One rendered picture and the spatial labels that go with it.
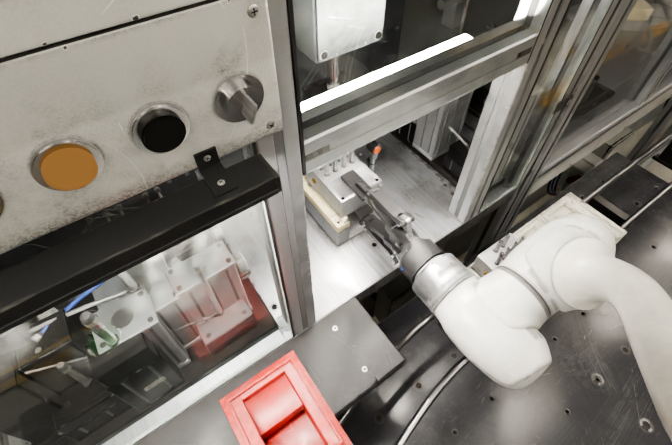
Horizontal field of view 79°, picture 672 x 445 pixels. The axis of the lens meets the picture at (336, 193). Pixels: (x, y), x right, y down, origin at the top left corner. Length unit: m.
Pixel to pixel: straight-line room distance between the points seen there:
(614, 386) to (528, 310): 0.50
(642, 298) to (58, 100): 0.56
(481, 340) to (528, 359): 0.06
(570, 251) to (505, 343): 0.15
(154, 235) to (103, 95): 0.10
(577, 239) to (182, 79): 0.55
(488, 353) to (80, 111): 0.55
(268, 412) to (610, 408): 0.72
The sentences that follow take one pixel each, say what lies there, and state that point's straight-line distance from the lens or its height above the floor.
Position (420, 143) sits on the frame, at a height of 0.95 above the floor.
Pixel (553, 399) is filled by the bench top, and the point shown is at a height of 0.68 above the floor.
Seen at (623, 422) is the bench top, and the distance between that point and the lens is 1.11.
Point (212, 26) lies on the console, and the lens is 0.29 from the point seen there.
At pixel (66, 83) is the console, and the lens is 0.28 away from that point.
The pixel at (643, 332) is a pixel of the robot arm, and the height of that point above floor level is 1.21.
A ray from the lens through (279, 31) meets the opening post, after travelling 0.33.
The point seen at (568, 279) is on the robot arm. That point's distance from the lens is 0.65.
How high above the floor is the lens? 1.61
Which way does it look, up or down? 50 degrees down
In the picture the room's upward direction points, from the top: straight up
